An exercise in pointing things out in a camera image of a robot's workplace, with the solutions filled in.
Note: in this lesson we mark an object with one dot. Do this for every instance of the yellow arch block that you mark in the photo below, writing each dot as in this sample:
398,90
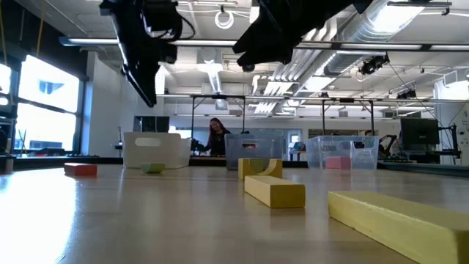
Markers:
244,169

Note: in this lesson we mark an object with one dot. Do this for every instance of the yellow short rectangular block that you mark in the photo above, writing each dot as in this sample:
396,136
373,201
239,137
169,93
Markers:
275,194

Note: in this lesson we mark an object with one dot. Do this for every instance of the green half-round block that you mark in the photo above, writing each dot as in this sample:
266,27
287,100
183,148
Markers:
153,168

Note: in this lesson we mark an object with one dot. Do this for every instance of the blue-grey translucent plastic bin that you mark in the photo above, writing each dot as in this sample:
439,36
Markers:
234,154

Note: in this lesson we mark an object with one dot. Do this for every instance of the black background robot arm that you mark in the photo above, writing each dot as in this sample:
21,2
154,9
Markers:
196,145
388,143

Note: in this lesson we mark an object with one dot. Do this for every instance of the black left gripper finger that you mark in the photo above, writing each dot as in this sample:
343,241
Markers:
144,86

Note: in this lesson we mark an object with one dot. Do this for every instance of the black equipment stand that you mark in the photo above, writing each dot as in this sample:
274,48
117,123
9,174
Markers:
455,143

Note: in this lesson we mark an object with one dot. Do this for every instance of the black ceiling camera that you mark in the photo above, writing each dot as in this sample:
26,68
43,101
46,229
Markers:
406,94
370,66

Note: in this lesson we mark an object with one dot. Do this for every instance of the white plastic bin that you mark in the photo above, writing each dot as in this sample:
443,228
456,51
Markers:
157,154

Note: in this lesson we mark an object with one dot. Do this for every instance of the red cube block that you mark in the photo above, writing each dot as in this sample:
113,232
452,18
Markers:
339,163

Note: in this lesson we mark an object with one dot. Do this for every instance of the grey cylinder stand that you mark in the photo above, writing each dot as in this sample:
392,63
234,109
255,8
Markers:
6,165

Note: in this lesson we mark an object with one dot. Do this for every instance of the large window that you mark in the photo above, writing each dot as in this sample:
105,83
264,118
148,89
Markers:
47,124

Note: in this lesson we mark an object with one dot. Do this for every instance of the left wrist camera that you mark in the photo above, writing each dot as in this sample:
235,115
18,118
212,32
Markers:
161,18

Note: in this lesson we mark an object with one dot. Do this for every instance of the long ceiling light strip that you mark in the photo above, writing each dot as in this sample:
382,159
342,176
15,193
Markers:
205,42
91,41
381,46

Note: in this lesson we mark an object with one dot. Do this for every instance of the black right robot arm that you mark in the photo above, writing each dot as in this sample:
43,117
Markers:
348,4

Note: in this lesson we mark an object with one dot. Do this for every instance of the yellow long rectangular block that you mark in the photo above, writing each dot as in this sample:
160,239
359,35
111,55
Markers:
403,227

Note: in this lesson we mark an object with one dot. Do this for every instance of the person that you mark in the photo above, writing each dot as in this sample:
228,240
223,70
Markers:
368,132
218,143

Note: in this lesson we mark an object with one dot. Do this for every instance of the clear plastic bin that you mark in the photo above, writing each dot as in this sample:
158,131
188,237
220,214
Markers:
362,154

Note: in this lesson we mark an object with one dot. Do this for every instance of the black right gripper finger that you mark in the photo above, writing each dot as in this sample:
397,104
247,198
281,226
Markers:
271,53
253,40

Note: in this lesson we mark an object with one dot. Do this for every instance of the black metal workstation frame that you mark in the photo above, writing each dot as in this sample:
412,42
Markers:
193,117
323,117

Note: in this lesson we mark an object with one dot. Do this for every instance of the brown background desk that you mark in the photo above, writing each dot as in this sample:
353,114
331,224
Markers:
209,160

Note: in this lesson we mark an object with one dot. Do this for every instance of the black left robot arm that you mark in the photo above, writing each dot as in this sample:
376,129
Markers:
117,3

